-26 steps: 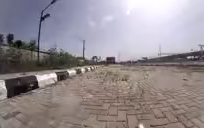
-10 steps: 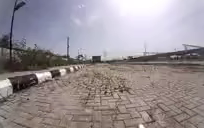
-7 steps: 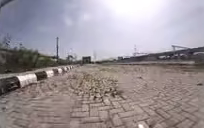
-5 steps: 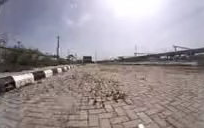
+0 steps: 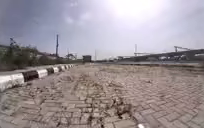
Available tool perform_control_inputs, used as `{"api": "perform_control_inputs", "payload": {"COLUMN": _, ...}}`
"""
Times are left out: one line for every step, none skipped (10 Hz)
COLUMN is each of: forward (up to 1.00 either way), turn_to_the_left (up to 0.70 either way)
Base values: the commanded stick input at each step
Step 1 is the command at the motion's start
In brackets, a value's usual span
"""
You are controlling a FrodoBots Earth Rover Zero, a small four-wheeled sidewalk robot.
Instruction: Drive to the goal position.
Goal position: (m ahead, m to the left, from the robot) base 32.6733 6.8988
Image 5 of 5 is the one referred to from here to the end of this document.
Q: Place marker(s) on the dark building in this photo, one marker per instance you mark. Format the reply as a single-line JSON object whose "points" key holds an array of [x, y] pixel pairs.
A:
{"points": [[87, 58]]}

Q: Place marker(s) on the grey brick paved path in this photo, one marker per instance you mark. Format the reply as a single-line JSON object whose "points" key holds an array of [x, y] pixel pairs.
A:
{"points": [[123, 93]]}

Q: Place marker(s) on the pale mast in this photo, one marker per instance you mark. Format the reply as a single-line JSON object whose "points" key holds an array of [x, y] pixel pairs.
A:
{"points": [[135, 50]]}

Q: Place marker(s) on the dark utility pole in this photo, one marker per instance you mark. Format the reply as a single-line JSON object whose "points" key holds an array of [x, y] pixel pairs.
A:
{"points": [[57, 46]]}

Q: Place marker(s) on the low grey kerb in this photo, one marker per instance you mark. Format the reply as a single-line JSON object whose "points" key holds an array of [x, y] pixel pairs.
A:
{"points": [[163, 63]]}

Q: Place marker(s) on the robot's own part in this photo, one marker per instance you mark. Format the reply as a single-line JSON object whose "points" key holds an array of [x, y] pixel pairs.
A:
{"points": [[140, 126]]}

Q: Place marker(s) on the crane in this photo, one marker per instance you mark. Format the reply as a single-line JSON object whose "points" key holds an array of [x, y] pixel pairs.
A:
{"points": [[180, 48]]}

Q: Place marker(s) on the row of trees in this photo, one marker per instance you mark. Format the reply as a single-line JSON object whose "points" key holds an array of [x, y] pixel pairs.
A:
{"points": [[20, 56]]}

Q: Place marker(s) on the elevated bridge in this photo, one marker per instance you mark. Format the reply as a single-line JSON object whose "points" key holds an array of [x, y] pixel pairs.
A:
{"points": [[186, 53]]}

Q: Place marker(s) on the black and white kerb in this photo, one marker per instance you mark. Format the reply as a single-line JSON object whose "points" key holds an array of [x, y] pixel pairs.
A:
{"points": [[10, 80]]}

